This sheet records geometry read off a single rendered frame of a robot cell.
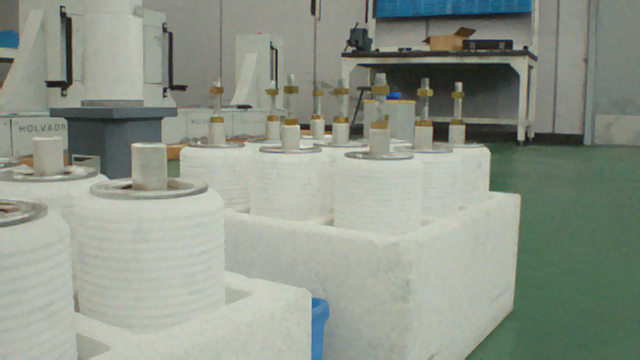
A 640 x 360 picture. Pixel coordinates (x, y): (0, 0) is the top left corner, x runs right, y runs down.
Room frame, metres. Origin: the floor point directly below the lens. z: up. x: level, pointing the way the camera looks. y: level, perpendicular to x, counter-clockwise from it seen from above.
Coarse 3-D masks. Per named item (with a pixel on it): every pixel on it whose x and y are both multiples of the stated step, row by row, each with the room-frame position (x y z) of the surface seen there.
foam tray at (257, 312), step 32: (256, 288) 0.40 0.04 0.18; (288, 288) 0.40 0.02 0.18; (96, 320) 0.33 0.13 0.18; (192, 320) 0.33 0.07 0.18; (224, 320) 0.33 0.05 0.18; (256, 320) 0.35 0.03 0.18; (288, 320) 0.37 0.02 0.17; (96, 352) 0.30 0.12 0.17; (128, 352) 0.28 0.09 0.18; (160, 352) 0.29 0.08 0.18; (192, 352) 0.30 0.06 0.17; (224, 352) 0.32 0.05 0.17; (256, 352) 0.35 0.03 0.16; (288, 352) 0.37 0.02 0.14
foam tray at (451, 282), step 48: (240, 240) 0.65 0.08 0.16; (288, 240) 0.61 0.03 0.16; (336, 240) 0.58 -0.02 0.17; (384, 240) 0.56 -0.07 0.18; (432, 240) 0.57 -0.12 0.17; (480, 240) 0.70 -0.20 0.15; (336, 288) 0.58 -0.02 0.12; (384, 288) 0.55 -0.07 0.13; (432, 288) 0.58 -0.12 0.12; (480, 288) 0.71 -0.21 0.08; (336, 336) 0.58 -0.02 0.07; (384, 336) 0.55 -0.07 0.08; (432, 336) 0.59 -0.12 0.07; (480, 336) 0.73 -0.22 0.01
